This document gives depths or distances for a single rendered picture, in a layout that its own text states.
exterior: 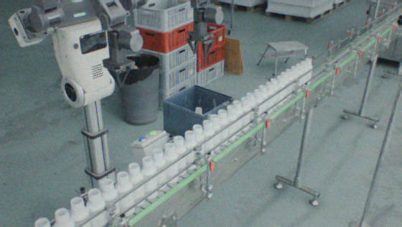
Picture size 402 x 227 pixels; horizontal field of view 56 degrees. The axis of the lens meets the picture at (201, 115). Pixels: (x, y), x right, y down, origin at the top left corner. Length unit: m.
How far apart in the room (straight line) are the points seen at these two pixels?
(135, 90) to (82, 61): 1.99
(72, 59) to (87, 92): 0.18
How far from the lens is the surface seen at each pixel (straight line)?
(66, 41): 1.78
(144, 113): 3.88
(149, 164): 1.39
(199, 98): 2.52
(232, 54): 5.12
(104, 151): 2.11
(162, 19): 3.85
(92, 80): 1.86
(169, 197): 1.51
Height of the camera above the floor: 1.96
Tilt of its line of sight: 28 degrees down
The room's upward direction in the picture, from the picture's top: 1 degrees clockwise
